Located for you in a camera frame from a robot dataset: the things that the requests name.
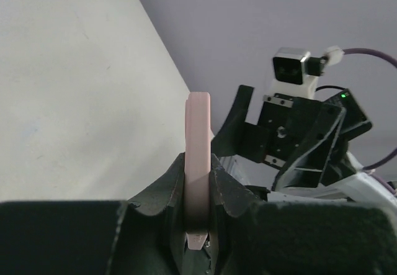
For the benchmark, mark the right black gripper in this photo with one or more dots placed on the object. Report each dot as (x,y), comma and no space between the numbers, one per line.
(305,139)

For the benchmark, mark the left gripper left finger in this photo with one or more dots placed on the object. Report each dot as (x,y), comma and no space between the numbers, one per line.
(142,235)

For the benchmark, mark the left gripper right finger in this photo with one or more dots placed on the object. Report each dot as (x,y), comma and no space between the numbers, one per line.
(252,236)

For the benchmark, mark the phone with pink case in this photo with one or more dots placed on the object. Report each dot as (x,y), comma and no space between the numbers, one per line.
(197,169)

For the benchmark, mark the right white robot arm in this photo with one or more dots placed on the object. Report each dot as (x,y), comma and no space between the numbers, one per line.
(362,186)

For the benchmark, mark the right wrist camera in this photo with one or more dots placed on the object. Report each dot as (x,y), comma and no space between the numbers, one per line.
(296,72)

